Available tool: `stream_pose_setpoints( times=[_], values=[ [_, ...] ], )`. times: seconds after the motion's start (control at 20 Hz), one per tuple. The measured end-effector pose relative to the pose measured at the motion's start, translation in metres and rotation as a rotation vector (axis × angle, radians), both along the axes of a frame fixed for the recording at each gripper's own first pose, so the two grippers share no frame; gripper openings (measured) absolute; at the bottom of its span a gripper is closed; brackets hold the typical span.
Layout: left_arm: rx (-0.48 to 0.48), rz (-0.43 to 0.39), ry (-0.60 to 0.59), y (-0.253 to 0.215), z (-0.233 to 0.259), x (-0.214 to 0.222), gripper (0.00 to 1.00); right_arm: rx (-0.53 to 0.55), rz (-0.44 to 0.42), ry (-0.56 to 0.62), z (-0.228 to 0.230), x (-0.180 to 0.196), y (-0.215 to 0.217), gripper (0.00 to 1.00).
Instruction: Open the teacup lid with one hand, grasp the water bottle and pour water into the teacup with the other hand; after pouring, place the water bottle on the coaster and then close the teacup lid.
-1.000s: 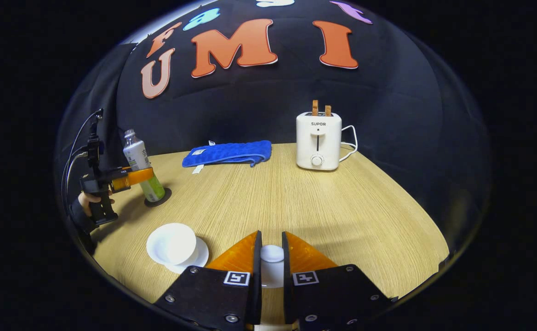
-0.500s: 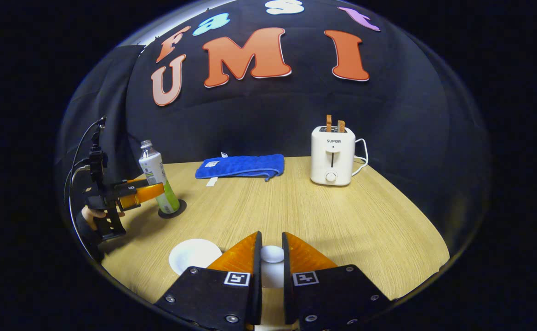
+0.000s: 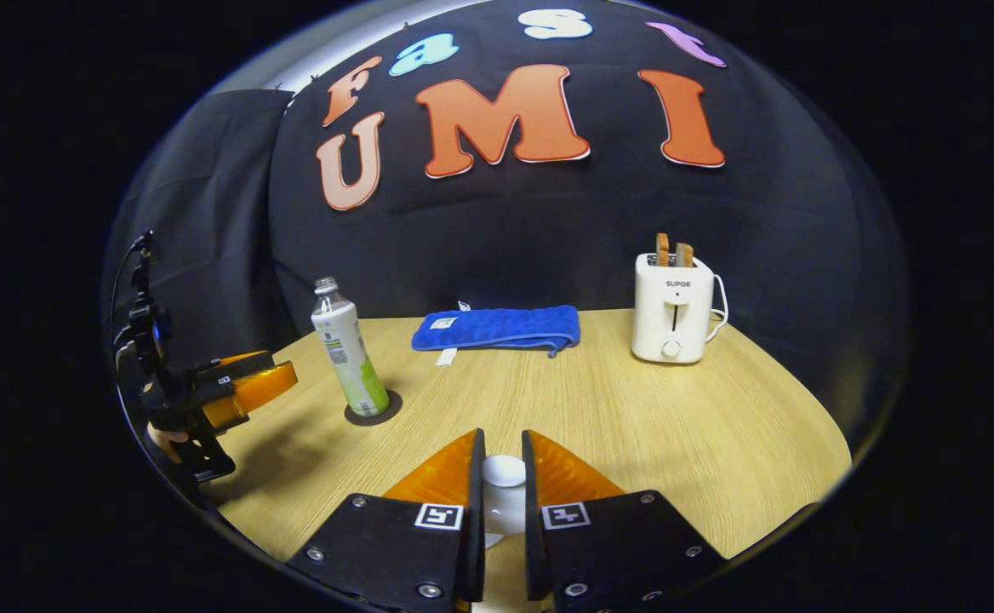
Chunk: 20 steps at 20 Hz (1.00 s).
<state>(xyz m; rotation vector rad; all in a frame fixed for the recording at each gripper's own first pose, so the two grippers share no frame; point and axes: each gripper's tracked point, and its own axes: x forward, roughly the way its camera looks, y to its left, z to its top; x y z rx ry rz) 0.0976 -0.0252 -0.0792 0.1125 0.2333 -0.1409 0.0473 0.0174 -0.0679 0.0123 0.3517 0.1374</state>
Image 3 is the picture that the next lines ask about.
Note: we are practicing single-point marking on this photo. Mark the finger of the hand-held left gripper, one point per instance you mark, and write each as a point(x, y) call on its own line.
point(237, 366)
point(259, 390)

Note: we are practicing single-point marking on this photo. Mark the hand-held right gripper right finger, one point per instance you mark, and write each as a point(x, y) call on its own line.
point(533, 511)

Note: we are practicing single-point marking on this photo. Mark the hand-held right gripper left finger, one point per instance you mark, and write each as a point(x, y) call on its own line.
point(473, 511)

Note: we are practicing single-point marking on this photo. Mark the clear water bottle white label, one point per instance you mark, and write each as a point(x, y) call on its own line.
point(352, 358)

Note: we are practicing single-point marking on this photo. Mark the dark round coaster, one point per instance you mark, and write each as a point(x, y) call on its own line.
point(386, 413)

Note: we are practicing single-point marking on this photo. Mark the blue towel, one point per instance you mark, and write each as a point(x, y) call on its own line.
point(501, 328)

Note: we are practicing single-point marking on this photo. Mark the white toaster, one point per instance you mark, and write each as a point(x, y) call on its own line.
point(671, 311)

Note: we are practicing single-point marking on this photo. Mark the black backdrop cloth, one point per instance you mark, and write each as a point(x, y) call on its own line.
point(548, 230)

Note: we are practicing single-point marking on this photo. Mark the toast slice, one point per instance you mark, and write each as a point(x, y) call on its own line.
point(662, 249)
point(684, 254)

